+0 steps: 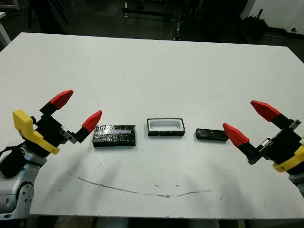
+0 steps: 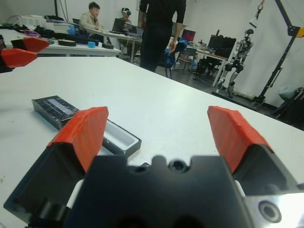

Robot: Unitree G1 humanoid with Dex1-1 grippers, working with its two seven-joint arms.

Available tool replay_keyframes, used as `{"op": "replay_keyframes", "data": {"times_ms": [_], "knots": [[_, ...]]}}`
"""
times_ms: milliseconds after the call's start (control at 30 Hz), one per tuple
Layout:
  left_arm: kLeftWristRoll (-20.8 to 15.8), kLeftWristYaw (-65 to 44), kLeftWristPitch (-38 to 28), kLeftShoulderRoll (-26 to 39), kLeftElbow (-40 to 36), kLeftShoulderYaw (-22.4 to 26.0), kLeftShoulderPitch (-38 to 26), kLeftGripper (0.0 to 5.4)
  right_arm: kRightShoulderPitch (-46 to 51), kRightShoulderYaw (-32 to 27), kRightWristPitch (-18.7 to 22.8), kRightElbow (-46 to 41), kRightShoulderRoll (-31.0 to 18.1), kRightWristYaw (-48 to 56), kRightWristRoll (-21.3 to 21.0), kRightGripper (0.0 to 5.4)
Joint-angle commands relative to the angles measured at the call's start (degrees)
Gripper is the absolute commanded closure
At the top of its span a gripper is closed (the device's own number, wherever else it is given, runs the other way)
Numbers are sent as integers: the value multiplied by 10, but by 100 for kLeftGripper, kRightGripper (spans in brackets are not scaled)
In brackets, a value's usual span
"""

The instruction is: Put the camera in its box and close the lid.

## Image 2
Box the black open laptop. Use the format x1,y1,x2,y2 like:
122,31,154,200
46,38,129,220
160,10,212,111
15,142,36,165
127,23,144,38
110,18,127,34

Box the hanging silver humanoid robot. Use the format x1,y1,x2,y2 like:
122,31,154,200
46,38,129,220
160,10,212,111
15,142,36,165
215,28,255,99

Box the green bag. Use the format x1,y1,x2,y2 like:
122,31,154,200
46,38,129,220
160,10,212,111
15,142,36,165
277,85,297,101

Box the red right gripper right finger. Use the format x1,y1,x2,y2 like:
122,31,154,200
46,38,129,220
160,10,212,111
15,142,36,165
207,105,299,197

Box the seated person beige jacket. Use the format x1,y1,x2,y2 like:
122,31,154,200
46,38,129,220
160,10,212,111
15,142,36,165
79,1,105,41

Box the monitor with pink screen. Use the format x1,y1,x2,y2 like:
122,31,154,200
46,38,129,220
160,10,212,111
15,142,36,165
181,29,197,42

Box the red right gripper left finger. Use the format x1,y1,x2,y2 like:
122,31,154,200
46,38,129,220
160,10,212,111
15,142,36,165
3,106,109,224

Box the standing person black clothes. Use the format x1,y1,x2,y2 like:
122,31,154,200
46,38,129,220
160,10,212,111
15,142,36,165
138,0,186,73

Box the white desk with monitors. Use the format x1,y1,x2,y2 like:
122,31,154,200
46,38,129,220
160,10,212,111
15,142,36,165
184,45,230,88

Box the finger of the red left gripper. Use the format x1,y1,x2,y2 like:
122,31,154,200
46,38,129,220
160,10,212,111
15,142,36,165
10,37,50,53
0,48,38,69

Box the glossy black box lid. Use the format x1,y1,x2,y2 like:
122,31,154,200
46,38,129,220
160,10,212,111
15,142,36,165
32,95,80,131

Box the blue chair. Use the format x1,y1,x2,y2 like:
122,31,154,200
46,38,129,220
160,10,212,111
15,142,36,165
164,39,189,79

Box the white cluttered desk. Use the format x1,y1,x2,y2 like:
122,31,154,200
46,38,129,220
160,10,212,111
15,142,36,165
0,28,122,57

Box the strap with red carabiner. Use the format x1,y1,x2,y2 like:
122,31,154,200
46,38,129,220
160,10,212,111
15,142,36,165
248,0,266,29

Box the white office desk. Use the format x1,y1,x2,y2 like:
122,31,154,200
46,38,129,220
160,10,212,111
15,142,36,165
83,27,143,63

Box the black box base white lining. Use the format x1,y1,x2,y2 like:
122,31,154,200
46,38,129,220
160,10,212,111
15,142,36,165
101,119,143,158

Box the seated person VR headset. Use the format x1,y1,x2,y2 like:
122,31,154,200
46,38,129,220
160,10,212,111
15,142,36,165
118,7,142,60

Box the large black monitor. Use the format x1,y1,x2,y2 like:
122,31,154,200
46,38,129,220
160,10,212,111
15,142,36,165
208,35,237,59

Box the black metal gantry frame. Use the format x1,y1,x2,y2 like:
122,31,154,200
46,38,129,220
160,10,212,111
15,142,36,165
255,0,304,105

